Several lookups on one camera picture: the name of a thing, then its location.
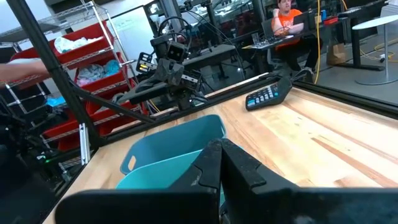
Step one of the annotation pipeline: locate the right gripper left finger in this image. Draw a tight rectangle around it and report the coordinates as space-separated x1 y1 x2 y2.
55 138 223 224

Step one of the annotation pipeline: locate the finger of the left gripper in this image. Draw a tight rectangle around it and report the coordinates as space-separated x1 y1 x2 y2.
136 76 169 88
118 81 175 106

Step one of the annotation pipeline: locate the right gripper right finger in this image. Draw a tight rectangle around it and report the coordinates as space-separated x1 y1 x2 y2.
220 139 398 224

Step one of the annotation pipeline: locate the teal plastic bin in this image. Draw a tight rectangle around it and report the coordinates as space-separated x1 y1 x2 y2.
115 148 205 190

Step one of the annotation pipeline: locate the dark blue plastic bin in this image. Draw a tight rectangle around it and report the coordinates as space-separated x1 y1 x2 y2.
119 114 227 175

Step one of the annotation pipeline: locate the person's forearm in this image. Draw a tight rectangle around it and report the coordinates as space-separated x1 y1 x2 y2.
0 58 51 90

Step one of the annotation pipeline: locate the red storage bin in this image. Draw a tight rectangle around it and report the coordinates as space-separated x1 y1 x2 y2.
42 101 149 152
11 21 115 65
73 52 129 94

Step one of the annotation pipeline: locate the blue cloth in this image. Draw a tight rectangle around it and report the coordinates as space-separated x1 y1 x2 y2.
102 59 121 77
46 96 67 108

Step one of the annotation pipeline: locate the grey desk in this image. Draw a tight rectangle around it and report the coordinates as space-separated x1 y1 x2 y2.
182 43 239 82

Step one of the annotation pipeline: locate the white pink cloth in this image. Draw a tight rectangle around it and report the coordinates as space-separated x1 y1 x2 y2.
76 63 105 87

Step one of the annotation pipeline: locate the black desk calculator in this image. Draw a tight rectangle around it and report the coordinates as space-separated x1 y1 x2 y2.
245 76 293 112

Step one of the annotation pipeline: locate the white green cloth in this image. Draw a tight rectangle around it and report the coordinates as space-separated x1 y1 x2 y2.
54 36 103 54

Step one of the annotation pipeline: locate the person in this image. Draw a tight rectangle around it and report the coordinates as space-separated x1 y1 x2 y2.
271 0 323 74

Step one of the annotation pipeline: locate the brown paper bag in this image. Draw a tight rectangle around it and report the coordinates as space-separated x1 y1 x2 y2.
325 42 347 66

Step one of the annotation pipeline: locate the white round table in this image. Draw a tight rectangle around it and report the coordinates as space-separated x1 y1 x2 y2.
352 14 398 86

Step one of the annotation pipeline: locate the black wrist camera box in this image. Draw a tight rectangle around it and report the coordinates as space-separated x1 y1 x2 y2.
167 40 189 63

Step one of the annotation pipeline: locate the silver metal bracket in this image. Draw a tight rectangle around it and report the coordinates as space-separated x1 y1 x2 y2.
78 123 91 166

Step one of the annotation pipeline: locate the metal wire shelf rack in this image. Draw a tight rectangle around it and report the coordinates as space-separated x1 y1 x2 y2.
0 1 150 169

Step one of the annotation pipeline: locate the yellow power cable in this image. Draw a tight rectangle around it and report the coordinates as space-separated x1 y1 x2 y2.
313 0 322 85

